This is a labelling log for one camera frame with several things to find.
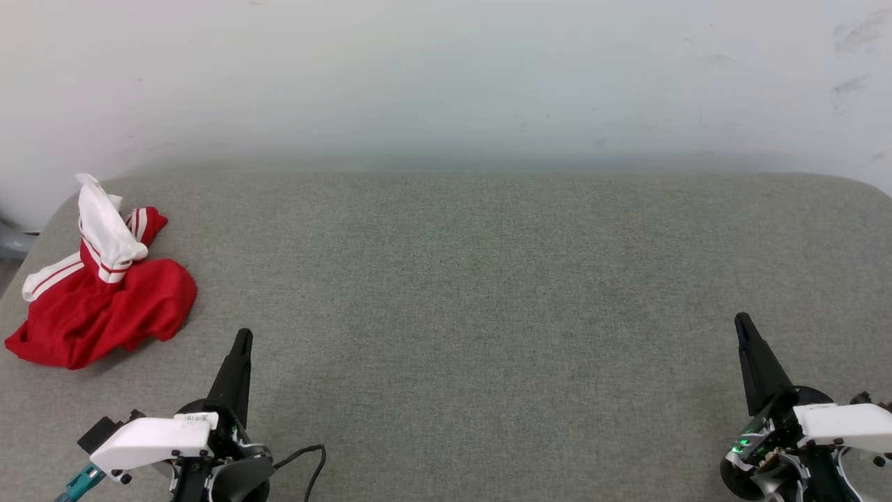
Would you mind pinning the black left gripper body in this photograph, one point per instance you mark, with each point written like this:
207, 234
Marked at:
237, 474

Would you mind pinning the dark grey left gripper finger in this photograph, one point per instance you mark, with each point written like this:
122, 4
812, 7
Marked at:
235, 376

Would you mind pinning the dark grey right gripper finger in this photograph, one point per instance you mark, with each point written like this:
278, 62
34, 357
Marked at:
759, 369

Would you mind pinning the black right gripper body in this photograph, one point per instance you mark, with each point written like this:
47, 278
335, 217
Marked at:
777, 446

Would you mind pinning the red and white shirt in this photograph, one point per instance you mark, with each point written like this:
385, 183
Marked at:
104, 314

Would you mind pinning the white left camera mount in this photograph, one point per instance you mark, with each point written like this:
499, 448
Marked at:
150, 440

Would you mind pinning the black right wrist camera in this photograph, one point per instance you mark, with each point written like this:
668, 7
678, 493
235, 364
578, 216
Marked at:
867, 401

